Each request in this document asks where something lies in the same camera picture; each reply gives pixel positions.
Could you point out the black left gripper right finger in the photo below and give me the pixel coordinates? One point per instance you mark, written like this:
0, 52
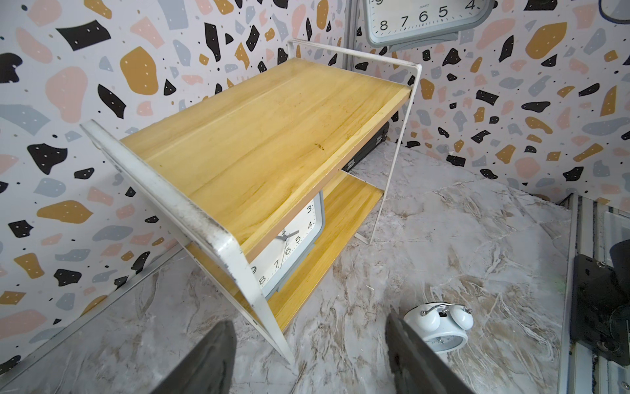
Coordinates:
416, 368

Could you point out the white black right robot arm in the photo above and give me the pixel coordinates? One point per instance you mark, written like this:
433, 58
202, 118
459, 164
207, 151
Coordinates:
600, 304

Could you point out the wooden shelf white metal frame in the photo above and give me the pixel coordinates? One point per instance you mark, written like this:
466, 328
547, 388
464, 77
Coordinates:
228, 174

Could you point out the black flat case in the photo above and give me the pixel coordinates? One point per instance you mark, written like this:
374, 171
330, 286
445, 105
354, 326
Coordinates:
379, 137

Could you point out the grey square clock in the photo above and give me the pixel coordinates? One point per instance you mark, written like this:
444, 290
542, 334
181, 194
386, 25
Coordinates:
274, 266
407, 22

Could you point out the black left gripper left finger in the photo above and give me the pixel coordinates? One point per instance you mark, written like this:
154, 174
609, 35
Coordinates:
209, 367

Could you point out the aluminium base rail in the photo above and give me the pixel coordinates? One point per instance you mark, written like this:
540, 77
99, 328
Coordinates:
594, 229

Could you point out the white twin-bell clock left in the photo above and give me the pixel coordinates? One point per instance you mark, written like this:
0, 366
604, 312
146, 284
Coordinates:
442, 326

